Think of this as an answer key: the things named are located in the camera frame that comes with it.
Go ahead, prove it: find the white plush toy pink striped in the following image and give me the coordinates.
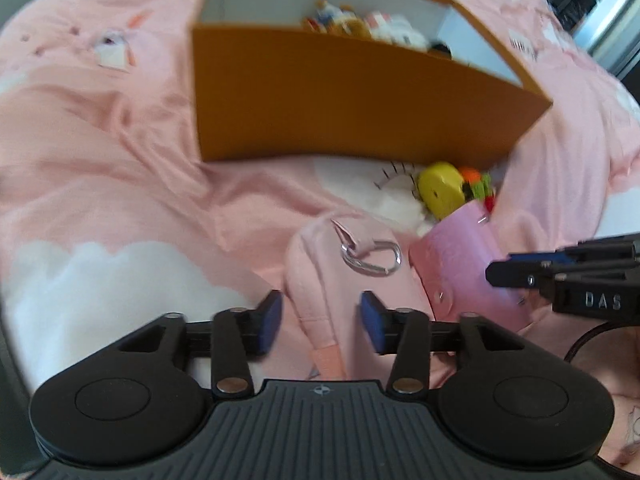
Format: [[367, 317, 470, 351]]
[[364, 10, 432, 54]]

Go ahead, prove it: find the silver carabiner clip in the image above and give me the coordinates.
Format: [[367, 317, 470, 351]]
[[341, 240, 402, 277]]

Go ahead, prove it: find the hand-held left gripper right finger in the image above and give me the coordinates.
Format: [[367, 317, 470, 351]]
[[361, 291, 526, 396]]

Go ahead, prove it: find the pink pouch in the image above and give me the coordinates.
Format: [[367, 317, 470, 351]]
[[285, 212, 436, 381]]

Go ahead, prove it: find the orange cardboard box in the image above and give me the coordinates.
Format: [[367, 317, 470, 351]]
[[191, 0, 553, 168]]

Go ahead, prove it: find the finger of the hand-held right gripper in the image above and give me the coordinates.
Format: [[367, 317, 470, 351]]
[[506, 232, 640, 264], [485, 259, 567, 292]]

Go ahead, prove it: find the pink printed duvet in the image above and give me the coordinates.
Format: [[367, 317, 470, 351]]
[[0, 0, 640, 480]]

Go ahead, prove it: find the black cable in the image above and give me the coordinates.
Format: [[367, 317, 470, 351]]
[[564, 319, 640, 367]]

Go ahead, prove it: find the orange crochet toy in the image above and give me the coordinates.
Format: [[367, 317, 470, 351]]
[[460, 166, 498, 211]]

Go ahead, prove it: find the pink wallet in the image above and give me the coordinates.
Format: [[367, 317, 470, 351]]
[[409, 201, 538, 331]]

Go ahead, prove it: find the yellow toy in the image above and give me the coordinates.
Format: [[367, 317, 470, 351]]
[[417, 161, 468, 221]]

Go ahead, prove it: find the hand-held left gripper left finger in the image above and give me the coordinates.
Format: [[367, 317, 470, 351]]
[[119, 290, 284, 399]]

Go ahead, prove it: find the brown plush bear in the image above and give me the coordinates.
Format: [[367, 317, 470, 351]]
[[334, 15, 375, 41]]

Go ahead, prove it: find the colourful small toy figure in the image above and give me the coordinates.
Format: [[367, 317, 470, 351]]
[[301, 0, 352, 34]]

